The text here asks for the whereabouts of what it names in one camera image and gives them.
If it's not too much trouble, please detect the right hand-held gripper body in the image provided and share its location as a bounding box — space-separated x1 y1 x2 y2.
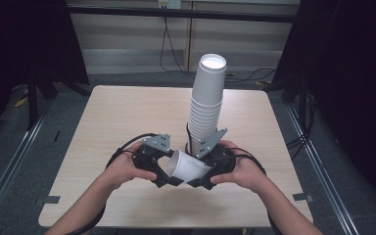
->
196 127 238 191

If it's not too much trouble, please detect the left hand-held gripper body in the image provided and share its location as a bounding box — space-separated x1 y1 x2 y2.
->
132 133 176 189

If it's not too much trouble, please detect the single white paper cup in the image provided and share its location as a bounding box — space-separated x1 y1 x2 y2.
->
166 149 214 184

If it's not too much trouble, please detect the stack of white paper cups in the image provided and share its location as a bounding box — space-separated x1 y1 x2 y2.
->
187 53 228 157

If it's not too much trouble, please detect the person's right hand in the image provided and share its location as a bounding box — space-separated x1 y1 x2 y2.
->
210 139 267 194

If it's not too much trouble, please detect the person's left hand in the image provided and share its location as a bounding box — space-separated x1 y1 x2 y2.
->
105 141 158 191

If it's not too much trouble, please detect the grey tape strip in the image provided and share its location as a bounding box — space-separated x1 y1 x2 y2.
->
291 192 315 203
42 194 62 206

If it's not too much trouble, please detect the black metal stand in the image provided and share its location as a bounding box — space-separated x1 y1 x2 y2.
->
24 70 91 131

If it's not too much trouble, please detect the black horizontal bar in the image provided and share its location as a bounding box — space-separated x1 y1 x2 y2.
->
66 4 301 24

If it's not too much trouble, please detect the yellow floor marker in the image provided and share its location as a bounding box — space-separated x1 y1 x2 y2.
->
14 95 29 109

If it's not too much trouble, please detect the black curtain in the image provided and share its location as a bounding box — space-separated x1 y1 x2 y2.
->
0 0 90 138
272 0 376 214

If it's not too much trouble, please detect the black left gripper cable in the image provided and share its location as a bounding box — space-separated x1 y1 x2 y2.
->
66 132 160 235

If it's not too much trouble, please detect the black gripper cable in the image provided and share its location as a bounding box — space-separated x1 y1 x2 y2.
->
219 147 284 235
66 132 160 235

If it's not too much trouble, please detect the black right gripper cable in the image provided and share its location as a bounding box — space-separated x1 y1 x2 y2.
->
219 147 284 235

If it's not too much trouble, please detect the black cable bundle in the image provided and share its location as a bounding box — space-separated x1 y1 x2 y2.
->
284 92 318 161

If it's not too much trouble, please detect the black floor cable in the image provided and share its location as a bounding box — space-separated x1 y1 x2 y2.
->
224 66 278 83

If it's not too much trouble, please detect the metal floor rail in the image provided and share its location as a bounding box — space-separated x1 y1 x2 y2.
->
283 97 361 235
0 97 57 231

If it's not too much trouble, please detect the black hanging wall cable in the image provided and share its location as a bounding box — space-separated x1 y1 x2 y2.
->
158 15 198 80

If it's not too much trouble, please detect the white wall outlet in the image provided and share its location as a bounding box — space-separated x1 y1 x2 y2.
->
157 0 182 10

